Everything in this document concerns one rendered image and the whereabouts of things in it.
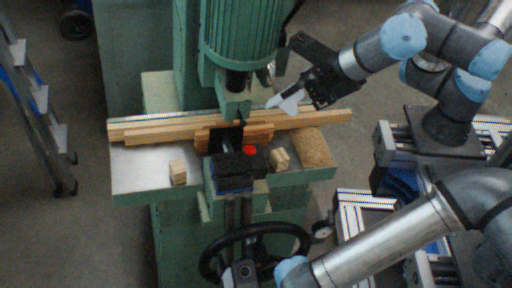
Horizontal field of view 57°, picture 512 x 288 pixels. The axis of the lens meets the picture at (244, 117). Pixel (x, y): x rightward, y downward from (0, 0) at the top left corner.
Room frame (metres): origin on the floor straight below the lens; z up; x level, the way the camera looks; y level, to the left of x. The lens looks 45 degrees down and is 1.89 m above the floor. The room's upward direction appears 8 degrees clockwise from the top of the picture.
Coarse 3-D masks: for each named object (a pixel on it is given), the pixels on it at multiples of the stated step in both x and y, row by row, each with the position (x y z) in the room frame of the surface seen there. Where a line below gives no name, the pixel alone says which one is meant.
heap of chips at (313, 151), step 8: (304, 128) 0.96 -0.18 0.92; (312, 128) 0.96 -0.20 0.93; (296, 136) 0.92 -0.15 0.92; (304, 136) 0.92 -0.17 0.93; (312, 136) 0.92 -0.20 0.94; (320, 136) 0.93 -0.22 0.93; (296, 144) 0.90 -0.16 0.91; (304, 144) 0.89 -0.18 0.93; (312, 144) 0.89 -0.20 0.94; (320, 144) 0.89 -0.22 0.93; (304, 152) 0.87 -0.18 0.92; (312, 152) 0.86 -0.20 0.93; (320, 152) 0.87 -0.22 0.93; (328, 152) 0.88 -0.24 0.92; (304, 160) 0.85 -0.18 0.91; (312, 160) 0.85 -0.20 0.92; (320, 160) 0.85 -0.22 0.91; (328, 160) 0.86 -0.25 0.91
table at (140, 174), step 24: (120, 144) 0.82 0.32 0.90; (144, 144) 0.83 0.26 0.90; (168, 144) 0.84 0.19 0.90; (192, 144) 0.85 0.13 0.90; (288, 144) 0.91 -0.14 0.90; (120, 168) 0.74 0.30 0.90; (144, 168) 0.75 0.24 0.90; (168, 168) 0.76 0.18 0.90; (192, 168) 0.77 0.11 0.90; (288, 168) 0.82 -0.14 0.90; (312, 168) 0.83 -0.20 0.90; (336, 168) 0.85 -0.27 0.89; (120, 192) 0.67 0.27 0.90; (144, 192) 0.68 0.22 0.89; (168, 192) 0.70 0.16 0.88; (192, 192) 0.72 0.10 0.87; (240, 216) 0.67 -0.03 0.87; (264, 216) 0.69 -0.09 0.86
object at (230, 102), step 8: (216, 72) 0.98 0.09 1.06; (224, 72) 0.97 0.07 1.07; (216, 80) 0.97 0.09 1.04; (224, 80) 0.94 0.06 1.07; (216, 88) 0.96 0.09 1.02; (224, 88) 0.91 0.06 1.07; (224, 96) 0.88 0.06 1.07; (232, 96) 0.89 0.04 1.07; (240, 96) 0.89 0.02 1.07; (248, 96) 0.89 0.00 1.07; (224, 104) 0.87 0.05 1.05; (232, 104) 0.87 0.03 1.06; (240, 104) 0.87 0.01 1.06; (248, 104) 0.88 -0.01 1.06; (224, 112) 0.87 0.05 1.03; (232, 112) 0.87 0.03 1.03; (248, 112) 0.88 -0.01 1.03; (224, 120) 0.86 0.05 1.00; (232, 120) 0.87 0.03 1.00
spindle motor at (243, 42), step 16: (208, 0) 0.89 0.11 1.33; (224, 0) 0.84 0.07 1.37; (240, 0) 0.84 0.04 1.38; (256, 0) 0.84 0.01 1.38; (272, 0) 0.86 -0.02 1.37; (208, 16) 0.87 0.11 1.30; (224, 16) 0.84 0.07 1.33; (240, 16) 0.84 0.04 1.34; (256, 16) 0.84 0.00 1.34; (272, 16) 0.86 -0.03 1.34; (208, 32) 0.88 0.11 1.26; (224, 32) 0.84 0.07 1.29; (240, 32) 0.84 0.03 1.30; (256, 32) 0.84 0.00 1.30; (272, 32) 0.87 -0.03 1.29; (208, 48) 0.87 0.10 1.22; (224, 48) 0.84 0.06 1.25; (240, 48) 0.83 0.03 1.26; (256, 48) 0.84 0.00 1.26; (272, 48) 0.88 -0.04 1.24; (224, 64) 0.84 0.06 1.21; (240, 64) 0.83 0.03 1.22; (256, 64) 0.84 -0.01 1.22
